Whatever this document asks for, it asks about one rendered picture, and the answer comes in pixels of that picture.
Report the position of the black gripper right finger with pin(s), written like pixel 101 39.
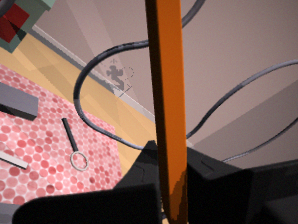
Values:
pixel 219 193

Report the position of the grey loop with flat beige handle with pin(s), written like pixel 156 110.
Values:
pixel 13 160

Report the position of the orange handle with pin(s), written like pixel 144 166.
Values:
pixel 167 73

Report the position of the grey rectangular block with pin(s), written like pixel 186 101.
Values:
pixel 18 103

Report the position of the black handle with grey ring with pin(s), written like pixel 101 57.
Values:
pixel 74 146

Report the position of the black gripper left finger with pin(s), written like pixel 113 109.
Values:
pixel 136 199

